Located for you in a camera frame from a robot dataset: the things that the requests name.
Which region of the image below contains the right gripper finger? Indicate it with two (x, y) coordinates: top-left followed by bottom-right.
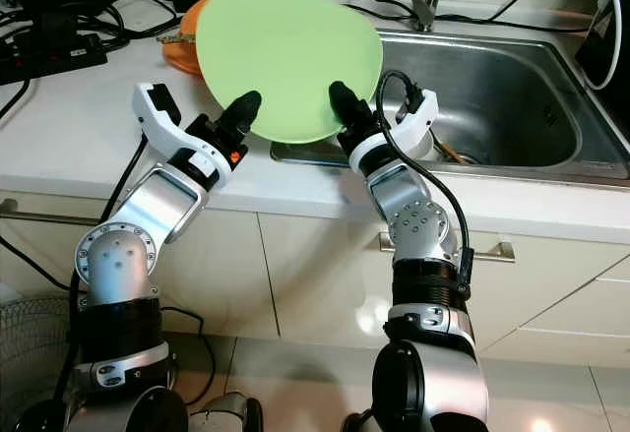
(329, 81), (370, 128)

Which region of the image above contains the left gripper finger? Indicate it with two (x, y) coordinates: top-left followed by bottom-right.
(221, 91), (264, 138)

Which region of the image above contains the light green plate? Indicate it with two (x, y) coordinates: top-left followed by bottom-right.
(195, 0), (384, 145)

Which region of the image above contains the yellow and blue utensil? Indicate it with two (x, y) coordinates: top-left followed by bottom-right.
(435, 140), (466, 164)

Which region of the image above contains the stainless steel kitchen sink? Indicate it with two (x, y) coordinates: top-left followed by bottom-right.
(271, 29), (630, 187)

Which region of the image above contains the cream kitchen cabinet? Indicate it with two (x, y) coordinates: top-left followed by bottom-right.
(0, 191), (630, 369)

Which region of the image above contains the orange plastic plate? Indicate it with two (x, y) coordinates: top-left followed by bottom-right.
(162, 33), (208, 77)

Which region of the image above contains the brown patterned utensil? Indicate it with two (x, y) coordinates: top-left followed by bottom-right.
(157, 31), (203, 45)

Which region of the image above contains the black power strip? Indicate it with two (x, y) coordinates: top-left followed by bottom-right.
(0, 33), (107, 84)

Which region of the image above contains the grey left robot foot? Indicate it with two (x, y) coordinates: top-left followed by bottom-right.
(192, 393), (262, 432)

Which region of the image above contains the grey robot foot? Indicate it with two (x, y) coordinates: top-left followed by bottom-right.
(192, 393), (262, 432)
(340, 410), (375, 432)

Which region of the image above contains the grey floor fan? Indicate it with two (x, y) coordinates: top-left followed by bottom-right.
(0, 296), (85, 432)

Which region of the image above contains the grey right robot foot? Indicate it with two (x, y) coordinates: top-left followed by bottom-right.
(340, 410), (375, 432)

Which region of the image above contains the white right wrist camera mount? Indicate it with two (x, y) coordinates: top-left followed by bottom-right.
(349, 86), (441, 179)

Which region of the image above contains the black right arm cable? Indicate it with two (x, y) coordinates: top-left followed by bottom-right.
(376, 70), (473, 295)

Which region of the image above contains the black floor cable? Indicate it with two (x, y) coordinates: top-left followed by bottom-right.
(157, 304), (218, 374)

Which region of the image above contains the white hose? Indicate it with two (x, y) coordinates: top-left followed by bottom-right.
(583, 0), (629, 92)

